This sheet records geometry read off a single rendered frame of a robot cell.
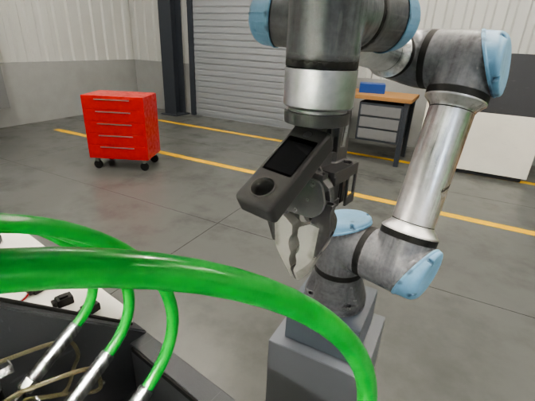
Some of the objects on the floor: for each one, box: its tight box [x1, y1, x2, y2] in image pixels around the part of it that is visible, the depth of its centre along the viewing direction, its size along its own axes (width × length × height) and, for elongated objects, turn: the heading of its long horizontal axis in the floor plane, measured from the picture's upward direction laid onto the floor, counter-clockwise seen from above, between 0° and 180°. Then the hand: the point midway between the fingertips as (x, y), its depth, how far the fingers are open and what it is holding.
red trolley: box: [80, 90, 160, 171], centre depth 438 cm, size 70×46×86 cm, turn 82°
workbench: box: [295, 82, 420, 167], centre depth 529 cm, size 160×70×103 cm, turn 57°
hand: (294, 272), depth 46 cm, fingers closed
